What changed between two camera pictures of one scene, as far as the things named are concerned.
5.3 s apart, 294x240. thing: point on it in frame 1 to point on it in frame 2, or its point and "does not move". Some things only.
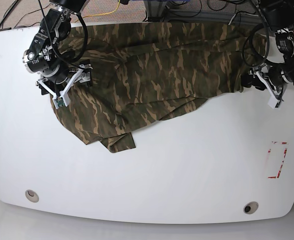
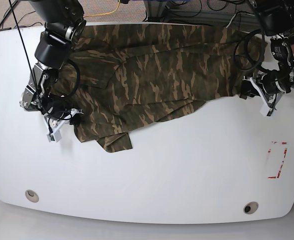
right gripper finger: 248,80 to 247,90
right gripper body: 275,83 does not move
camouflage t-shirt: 140,69 does not move
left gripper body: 82,74 to 58,119
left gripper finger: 86,65 to 76,119
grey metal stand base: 155,10 does not move
